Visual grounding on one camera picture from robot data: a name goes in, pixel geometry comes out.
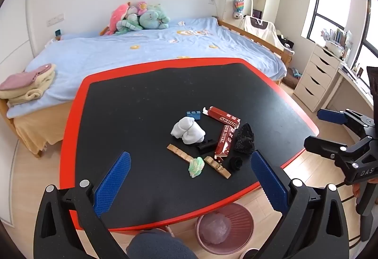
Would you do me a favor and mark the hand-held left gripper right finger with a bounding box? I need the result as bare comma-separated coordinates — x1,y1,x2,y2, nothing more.
250,150,350,259

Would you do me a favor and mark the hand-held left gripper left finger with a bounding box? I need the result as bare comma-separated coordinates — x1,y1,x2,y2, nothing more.
33,151,132,259

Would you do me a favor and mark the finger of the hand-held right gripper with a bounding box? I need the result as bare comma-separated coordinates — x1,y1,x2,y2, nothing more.
317,108,375,137
304,134,371,164

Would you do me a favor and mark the small black fabric flower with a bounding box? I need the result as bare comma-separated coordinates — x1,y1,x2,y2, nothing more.
229,156,244,173

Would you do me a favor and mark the pink plastic waste bin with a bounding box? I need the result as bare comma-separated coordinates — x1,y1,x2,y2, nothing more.
195,203,254,254

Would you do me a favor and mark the wooden clothespin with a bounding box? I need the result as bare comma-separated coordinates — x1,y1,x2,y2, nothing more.
204,156,231,180

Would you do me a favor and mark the black lace cloth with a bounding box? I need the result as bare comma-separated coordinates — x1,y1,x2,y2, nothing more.
234,123,255,155

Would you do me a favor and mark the red candy wrapper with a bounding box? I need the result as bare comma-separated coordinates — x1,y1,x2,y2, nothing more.
213,125,239,159
203,106,241,130

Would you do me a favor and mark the long wooden strip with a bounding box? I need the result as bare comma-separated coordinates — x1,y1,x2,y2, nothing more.
167,144,194,163

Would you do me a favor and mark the white tissue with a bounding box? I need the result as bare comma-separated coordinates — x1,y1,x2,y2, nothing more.
171,117,206,145

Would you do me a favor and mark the person's right hand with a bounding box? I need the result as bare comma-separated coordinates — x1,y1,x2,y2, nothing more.
353,181,364,206

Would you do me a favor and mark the white desk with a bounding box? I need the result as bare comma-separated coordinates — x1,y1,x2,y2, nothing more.
328,61,378,118

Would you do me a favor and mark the white drawer cabinet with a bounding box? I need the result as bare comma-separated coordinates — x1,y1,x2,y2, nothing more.
293,45,343,113

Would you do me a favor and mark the brown floor mat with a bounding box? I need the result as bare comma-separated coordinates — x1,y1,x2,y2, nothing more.
280,68,302,89

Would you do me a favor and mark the red table with black top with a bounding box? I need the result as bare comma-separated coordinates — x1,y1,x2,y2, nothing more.
60,57,319,231

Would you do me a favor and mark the clear plastic bin liner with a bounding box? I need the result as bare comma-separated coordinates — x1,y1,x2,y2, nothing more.
201,214,232,245

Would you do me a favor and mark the person's right shoe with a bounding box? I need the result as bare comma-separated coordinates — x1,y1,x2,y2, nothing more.
242,248,260,259

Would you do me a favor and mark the row of books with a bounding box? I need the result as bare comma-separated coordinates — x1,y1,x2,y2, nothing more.
322,28,353,59

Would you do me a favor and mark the person's left leg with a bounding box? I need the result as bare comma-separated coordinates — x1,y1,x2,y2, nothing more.
126,229,198,259

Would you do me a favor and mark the black bag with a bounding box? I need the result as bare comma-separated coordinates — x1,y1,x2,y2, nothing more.
278,36,295,52

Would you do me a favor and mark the wooden bed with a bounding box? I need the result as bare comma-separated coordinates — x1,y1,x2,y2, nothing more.
0,17,295,159

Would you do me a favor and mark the white and black garment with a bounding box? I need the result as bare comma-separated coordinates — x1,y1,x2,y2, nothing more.
244,15,279,44

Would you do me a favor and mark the folded towels pink yellow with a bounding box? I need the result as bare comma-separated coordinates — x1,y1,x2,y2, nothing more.
0,66,56,106

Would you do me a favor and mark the light blue printed bedsheet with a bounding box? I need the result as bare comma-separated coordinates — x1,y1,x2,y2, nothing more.
6,17,288,118

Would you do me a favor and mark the pink folded towel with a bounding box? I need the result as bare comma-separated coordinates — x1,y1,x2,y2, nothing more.
0,64,52,91

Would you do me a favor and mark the green striped plush doll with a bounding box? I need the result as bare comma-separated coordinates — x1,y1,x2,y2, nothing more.
116,7,145,35

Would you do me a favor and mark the pink plush toy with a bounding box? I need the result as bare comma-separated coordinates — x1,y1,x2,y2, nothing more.
105,2,132,36

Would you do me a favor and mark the teal plush toy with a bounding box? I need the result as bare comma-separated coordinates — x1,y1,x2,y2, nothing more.
139,4,171,30

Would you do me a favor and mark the white wall switch panel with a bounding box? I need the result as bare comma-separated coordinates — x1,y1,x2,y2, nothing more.
47,13,65,26

